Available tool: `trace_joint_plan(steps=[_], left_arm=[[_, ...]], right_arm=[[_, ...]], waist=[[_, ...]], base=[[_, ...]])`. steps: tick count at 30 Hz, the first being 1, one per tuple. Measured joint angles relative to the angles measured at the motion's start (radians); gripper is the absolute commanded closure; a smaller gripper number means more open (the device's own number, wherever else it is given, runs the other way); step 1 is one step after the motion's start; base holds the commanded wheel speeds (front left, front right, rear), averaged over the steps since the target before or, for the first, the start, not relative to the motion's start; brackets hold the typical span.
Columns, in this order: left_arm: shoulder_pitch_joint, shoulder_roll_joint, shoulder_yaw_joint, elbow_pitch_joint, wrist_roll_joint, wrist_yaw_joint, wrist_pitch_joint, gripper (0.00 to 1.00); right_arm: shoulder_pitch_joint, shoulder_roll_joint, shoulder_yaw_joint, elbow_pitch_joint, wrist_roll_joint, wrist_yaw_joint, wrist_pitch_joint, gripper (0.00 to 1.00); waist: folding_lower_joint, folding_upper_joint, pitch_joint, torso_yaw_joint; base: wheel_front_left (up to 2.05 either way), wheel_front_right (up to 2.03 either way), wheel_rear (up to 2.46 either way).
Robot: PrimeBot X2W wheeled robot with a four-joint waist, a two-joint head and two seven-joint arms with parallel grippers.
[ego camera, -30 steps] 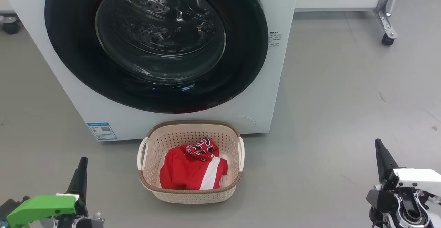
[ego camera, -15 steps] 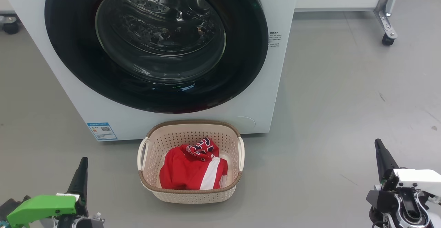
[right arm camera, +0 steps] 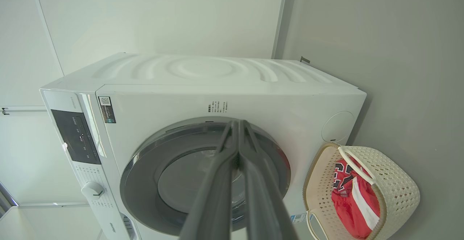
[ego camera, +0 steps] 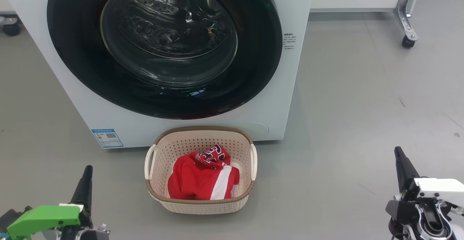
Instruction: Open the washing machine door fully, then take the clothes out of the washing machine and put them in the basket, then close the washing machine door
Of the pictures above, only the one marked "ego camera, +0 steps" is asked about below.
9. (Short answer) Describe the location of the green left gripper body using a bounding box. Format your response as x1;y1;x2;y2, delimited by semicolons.
7;204;82;240

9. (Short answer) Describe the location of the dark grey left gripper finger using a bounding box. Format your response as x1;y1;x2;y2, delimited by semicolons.
70;165;94;228

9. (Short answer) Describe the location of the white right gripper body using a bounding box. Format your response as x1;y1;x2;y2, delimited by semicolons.
395;177;464;207

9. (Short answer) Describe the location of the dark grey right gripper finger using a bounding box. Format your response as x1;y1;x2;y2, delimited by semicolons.
394;146;421;194

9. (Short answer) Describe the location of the red and white garment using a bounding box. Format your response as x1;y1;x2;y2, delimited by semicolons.
167;153;240;200

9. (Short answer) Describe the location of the dark round glass washer door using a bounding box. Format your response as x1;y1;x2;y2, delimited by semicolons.
46;0;283;120

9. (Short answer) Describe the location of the beige perforated laundry basket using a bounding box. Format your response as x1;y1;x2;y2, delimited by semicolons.
144;126;258;215

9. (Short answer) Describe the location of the white washing machine body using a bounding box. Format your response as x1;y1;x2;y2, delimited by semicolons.
0;0;316;149

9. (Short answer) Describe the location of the blue energy label sticker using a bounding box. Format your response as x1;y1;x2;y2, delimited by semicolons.
91;129;124;149

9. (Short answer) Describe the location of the grey partition leg with castor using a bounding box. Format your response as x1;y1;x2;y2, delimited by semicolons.
393;0;424;49

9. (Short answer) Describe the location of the black caster wheel left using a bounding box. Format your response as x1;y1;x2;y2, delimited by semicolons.
0;15;21;37

